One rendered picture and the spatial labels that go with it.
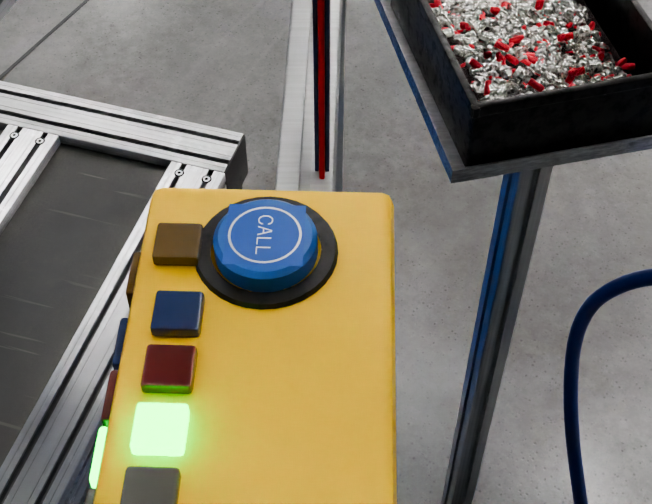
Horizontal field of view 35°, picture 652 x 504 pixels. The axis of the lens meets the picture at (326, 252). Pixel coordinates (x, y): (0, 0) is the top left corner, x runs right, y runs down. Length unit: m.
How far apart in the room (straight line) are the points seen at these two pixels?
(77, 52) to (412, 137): 0.72
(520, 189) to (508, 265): 0.10
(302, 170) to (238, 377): 0.39
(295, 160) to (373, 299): 0.35
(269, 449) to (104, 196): 1.29
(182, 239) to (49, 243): 1.18
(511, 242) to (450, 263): 0.85
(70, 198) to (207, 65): 0.61
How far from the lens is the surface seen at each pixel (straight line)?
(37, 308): 1.51
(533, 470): 1.59
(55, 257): 1.56
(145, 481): 0.35
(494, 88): 0.81
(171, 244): 0.40
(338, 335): 0.38
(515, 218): 0.91
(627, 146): 0.84
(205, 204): 0.42
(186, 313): 0.38
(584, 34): 0.85
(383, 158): 1.94
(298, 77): 0.80
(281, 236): 0.39
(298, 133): 0.75
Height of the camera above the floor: 1.38
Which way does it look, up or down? 51 degrees down
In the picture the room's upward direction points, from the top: straight up
